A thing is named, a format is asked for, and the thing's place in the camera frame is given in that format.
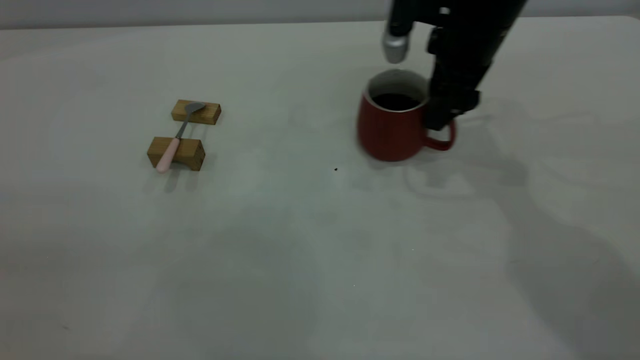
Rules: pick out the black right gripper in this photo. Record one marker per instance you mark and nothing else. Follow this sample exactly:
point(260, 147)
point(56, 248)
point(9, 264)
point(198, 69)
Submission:
point(462, 62)

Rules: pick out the red ceramic mug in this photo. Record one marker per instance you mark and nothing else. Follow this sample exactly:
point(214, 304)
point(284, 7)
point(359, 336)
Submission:
point(390, 132)

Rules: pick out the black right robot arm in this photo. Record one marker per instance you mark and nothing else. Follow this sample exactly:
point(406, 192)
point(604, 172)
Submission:
point(475, 15)

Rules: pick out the flat rectangular wooden block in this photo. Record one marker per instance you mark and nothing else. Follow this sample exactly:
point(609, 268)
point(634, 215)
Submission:
point(205, 116)

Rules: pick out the arched wooden block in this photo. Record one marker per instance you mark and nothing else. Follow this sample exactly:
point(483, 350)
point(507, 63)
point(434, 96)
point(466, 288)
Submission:
point(187, 152)

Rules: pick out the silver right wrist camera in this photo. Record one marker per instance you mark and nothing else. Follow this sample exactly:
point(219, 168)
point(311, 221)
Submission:
point(396, 47)

